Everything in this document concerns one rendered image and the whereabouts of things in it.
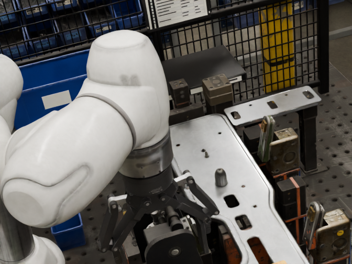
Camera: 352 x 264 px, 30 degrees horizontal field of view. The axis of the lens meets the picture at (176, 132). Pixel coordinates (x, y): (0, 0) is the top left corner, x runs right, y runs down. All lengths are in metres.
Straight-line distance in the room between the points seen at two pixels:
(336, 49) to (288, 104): 2.32
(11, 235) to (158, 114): 0.83
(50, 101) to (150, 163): 1.16
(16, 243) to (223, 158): 0.61
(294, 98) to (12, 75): 0.97
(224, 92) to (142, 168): 1.15
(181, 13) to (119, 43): 1.40
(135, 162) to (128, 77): 0.14
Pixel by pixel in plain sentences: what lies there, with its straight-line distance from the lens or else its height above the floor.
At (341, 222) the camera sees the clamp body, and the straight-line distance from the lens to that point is 1.59.
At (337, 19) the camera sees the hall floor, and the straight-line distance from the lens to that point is 4.71.
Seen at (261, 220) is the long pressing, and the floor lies 1.00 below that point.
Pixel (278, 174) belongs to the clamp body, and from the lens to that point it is 1.89.
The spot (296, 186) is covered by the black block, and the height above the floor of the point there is 0.99.
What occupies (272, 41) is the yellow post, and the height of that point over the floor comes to 0.97.
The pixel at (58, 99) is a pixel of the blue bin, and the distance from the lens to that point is 2.07.
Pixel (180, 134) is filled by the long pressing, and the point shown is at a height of 1.00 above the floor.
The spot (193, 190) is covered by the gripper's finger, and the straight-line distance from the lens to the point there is 1.03.
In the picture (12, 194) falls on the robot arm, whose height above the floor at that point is 1.68.
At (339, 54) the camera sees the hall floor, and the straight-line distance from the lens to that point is 4.29.
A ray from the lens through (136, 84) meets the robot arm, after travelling 0.85.
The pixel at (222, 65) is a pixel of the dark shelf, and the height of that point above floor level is 1.03.
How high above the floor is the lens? 2.15
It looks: 35 degrees down
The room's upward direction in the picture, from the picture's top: 10 degrees counter-clockwise
